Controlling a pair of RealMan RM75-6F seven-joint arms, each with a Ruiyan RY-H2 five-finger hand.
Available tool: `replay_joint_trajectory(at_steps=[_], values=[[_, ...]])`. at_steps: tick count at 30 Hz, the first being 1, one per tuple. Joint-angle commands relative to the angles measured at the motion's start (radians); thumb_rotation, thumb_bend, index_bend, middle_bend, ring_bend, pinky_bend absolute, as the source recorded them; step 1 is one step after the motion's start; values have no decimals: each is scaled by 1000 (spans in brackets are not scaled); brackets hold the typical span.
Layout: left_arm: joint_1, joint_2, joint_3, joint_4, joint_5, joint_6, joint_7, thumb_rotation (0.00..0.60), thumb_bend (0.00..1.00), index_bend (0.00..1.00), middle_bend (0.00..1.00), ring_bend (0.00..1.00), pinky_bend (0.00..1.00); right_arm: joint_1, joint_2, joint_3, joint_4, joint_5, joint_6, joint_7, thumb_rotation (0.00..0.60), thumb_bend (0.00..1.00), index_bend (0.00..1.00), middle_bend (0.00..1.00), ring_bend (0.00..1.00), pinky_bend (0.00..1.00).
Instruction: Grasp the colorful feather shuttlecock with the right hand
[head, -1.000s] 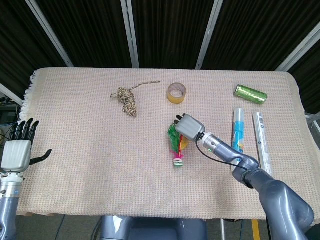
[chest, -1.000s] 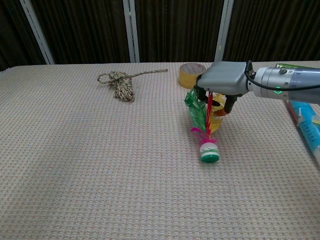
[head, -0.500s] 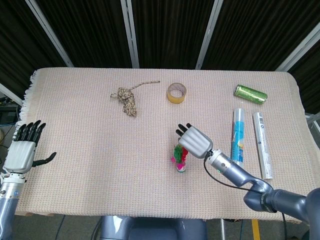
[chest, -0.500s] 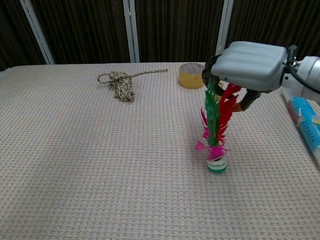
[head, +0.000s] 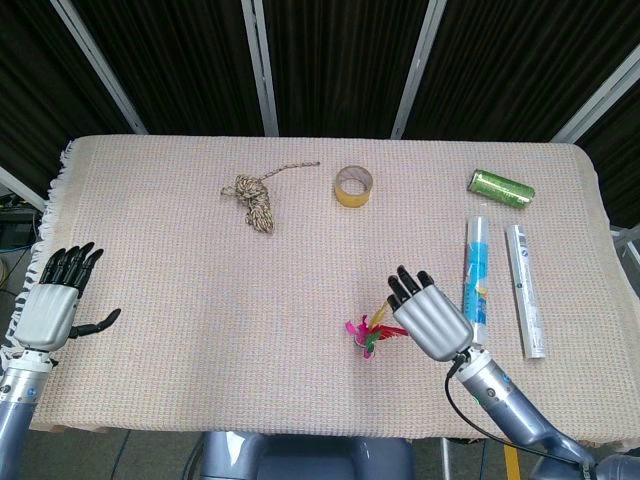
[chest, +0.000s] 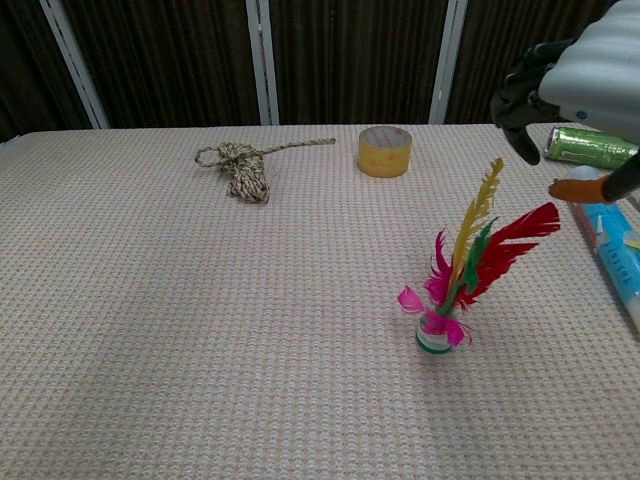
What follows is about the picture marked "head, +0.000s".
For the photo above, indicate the colourful feather shuttlecock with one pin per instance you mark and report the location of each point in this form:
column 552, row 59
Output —
column 367, row 336

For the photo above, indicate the beige woven tablecloth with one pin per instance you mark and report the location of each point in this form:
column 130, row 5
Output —
column 200, row 300

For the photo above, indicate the grey metal post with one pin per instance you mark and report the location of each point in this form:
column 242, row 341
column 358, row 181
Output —
column 20, row 187
column 600, row 97
column 260, row 70
column 100, row 60
column 417, row 70

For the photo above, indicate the white printed tube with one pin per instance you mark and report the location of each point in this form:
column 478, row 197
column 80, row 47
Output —
column 525, row 295

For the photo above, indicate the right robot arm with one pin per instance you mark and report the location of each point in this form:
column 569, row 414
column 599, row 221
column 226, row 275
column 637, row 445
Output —
column 500, row 395

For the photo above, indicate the shiny green cylinder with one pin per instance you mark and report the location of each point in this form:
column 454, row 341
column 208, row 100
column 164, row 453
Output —
column 500, row 189

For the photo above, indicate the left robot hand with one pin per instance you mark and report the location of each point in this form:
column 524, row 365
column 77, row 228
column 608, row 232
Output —
column 47, row 310

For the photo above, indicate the blue-grey robot torso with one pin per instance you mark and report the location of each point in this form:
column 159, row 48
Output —
column 300, row 460

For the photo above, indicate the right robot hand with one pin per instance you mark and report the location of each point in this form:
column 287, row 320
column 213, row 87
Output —
column 435, row 320

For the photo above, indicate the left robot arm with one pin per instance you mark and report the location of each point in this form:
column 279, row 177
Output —
column 15, row 400

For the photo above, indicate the white frame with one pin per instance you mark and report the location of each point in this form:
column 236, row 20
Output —
column 625, row 250

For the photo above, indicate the clear tube with blue print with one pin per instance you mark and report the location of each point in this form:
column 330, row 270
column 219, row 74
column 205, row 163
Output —
column 477, row 280

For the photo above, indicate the yellow packing tape roll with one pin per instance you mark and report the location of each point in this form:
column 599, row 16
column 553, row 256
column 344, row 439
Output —
column 352, row 200

